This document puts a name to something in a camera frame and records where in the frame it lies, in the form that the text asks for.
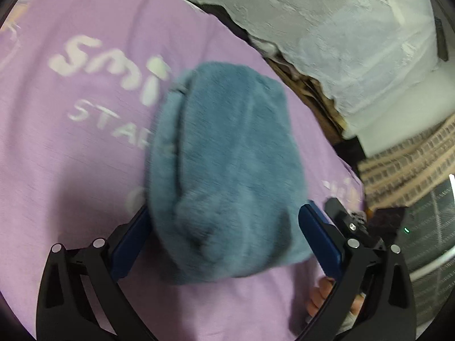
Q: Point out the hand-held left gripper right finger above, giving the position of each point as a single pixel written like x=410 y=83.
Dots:
x=320 y=238

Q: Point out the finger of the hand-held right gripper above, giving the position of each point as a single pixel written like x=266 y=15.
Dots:
x=335 y=206

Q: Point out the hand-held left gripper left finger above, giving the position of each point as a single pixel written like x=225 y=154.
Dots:
x=126 y=252

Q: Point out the blue fleece garment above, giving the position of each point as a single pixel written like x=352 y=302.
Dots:
x=227 y=170

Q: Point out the person's right hand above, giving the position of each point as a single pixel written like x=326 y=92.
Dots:
x=320 y=298

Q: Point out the grey mesh panel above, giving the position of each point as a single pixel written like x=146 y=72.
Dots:
x=430 y=227

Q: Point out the beige patterned cloth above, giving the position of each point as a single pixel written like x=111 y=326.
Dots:
x=408 y=163

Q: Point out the brown cardboard sheets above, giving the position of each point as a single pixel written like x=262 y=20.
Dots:
x=312 y=96

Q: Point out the purple printed blanket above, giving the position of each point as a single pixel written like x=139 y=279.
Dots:
x=71 y=149

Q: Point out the white lace curtain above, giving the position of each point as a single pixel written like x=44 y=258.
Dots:
x=337 y=25

